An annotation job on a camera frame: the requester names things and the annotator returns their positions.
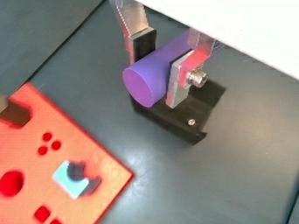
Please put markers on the red peg board box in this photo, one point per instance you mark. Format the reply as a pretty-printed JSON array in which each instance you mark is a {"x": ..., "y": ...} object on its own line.
[{"x": 32, "y": 151}]

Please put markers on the brown hexagonal peg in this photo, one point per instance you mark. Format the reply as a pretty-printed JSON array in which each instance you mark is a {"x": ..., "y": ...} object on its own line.
[{"x": 14, "y": 114}]

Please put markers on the black curved holder stand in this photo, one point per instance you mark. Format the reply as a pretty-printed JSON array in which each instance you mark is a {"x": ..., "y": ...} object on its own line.
[{"x": 186, "y": 119}]

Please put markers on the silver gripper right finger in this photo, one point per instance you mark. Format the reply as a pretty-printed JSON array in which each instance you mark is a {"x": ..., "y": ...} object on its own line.
[{"x": 186, "y": 69}]

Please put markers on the purple cylinder peg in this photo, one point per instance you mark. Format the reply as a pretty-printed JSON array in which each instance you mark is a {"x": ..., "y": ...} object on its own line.
[{"x": 147, "y": 77}]

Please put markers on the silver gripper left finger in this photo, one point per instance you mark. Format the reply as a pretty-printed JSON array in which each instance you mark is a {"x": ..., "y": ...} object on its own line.
[{"x": 139, "y": 34}]

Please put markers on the light blue notched peg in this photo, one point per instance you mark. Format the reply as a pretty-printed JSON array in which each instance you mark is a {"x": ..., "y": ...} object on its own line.
[{"x": 72, "y": 180}]

